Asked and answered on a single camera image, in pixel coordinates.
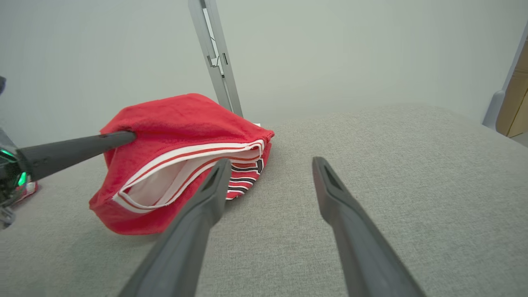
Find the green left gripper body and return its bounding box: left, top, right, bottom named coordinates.
left=0, top=129, right=33, bottom=207

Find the brown cardboard panel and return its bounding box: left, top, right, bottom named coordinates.
left=496, top=41, right=528, bottom=139

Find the red shirt with white sleeves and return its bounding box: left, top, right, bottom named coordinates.
left=89, top=93, right=275, bottom=236

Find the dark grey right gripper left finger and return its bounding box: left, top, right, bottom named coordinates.
left=118, top=159, right=231, bottom=297

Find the grey metal partition post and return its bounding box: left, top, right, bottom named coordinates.
left=189, top=0, right=244, bottom=118
left=482, top=23, right=528, bottom=128

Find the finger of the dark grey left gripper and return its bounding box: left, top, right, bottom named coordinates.
left=19, top=131, right=137, bottom=182

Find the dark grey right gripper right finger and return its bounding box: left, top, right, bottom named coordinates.
left=312, top=157, right=426, bottom=297

